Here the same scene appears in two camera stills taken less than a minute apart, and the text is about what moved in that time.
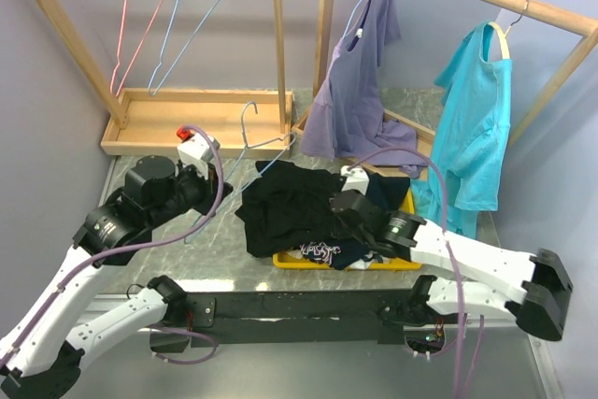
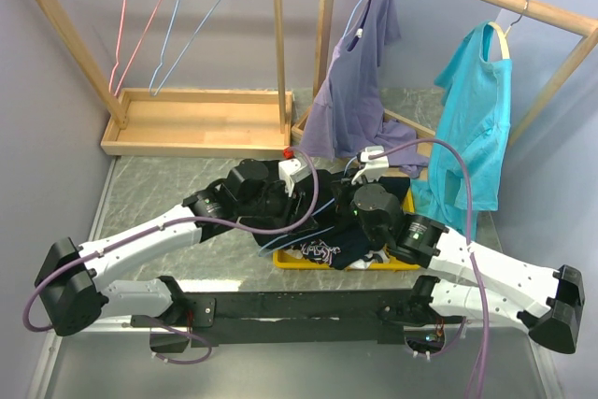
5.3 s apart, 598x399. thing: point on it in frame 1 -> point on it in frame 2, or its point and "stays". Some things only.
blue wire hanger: (192, 236) -> (313, 214)
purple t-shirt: (348, 123) stays
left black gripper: (210, 188) -> (291, 206)
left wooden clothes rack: (243, 122) stays
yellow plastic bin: (287, 259) stays
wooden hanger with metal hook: (504, 36) stays
